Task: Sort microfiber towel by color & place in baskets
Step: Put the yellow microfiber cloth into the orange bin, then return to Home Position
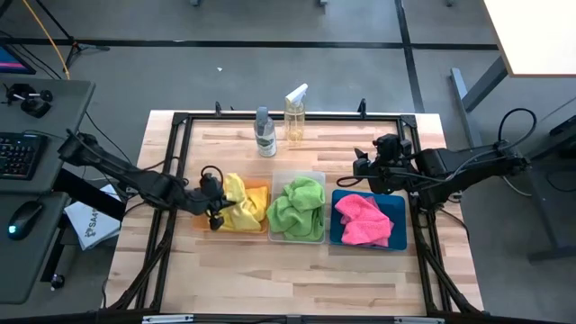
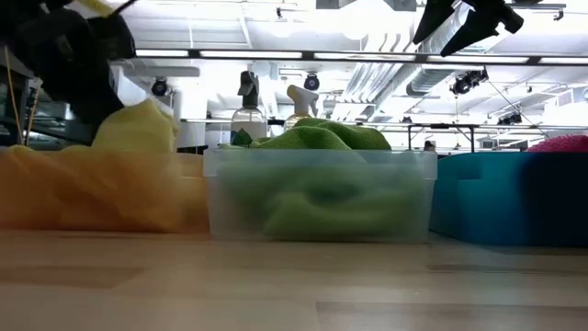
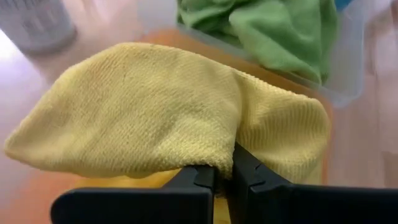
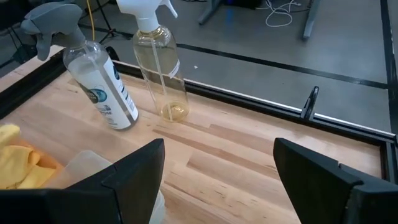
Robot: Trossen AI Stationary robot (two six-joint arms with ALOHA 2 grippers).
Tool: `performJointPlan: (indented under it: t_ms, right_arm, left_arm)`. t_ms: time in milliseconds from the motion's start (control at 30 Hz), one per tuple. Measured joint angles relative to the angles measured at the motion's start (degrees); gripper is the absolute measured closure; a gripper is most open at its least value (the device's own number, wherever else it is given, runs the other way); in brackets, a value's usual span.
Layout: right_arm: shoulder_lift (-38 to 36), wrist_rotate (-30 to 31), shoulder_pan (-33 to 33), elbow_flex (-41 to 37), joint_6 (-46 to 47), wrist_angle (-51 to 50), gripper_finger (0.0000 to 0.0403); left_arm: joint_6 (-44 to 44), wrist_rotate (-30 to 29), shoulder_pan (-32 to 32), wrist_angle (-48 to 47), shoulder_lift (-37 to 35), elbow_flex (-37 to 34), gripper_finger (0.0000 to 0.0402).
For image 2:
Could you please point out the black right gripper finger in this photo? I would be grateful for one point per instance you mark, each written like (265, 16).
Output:
(468, 30)
(434, 18)

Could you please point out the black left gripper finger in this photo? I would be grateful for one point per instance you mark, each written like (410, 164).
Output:
(98, 110)

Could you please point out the yellow microfiber towel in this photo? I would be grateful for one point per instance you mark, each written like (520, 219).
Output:
(92, 193)
(138, 128)

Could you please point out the pink microfiber towel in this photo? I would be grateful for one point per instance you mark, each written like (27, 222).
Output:
(562, 143)

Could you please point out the green microfiber towel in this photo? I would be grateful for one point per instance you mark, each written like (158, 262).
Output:
(321, 216)
(321, 135)

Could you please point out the black ceiling spotlight cluster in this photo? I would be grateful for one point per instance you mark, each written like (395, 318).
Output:
(466, 83)
(510, 119)

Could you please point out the black framed background table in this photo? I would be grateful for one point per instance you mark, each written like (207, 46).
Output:
(441, 125)

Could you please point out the person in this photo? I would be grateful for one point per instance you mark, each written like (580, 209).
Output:
(429, 146)

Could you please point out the orange plastic basket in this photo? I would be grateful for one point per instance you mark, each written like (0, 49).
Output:
(197, 193)

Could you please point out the clear plastic basket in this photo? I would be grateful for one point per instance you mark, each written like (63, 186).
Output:
(427, 184)

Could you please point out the long ceiling light bar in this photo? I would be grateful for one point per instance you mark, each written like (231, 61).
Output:
(250, 54)

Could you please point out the blue plastic basket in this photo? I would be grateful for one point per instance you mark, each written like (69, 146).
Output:
(482, 202)

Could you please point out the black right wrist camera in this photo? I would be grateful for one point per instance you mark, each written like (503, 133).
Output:
(512, 19)

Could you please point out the black ceiling camera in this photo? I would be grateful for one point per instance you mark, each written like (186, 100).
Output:
(311, 83)
(159, 87)

